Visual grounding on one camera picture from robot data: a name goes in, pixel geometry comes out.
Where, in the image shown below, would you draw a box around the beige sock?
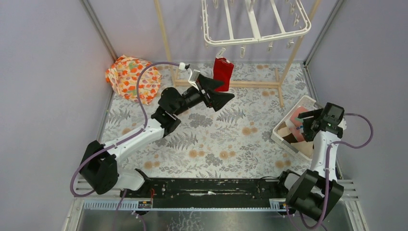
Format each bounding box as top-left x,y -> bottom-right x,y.
276,122 -> 314,161

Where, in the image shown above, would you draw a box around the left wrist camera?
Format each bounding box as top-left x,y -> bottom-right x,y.
187,69 -> 201,89

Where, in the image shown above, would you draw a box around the white clip sock hanger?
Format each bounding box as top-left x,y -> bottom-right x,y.
200,0 -> 316,58

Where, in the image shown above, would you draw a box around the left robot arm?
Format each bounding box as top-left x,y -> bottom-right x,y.
78,74 -> 235,198

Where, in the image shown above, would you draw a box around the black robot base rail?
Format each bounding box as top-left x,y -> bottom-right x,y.
120,177 -> 289,205

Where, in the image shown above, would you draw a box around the floral patterned table mat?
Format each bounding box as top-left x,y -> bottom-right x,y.
99,63 -> 310,178

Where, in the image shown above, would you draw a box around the brown ribbed sock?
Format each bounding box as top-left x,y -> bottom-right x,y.
282,133 -> 298,143

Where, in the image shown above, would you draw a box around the orange floral cloth bundle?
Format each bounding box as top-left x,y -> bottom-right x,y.
105,55 -> 162,105

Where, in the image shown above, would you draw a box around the pink green patterned sock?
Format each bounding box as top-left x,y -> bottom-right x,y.
286,106 -> 309,128

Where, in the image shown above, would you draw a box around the white perforated plastic basket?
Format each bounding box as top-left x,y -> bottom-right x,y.
271,94 -> 343,162

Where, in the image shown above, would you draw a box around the red sock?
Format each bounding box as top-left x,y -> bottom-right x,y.
213,58 -> 234,92

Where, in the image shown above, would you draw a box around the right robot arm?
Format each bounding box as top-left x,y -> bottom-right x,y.
276,103 -> 344,222

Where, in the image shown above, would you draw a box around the wooden drying rack stand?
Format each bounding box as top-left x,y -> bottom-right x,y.
153,0 -> 322,108

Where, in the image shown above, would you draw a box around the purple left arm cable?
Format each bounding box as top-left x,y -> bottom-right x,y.
69,61 -> 190,231

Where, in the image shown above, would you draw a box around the pink blue lettered sock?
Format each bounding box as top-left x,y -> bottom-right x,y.
290,125 -> 305,142

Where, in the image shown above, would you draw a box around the white slotted cable duct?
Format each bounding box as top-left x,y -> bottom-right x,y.
83,199 -> 286,213

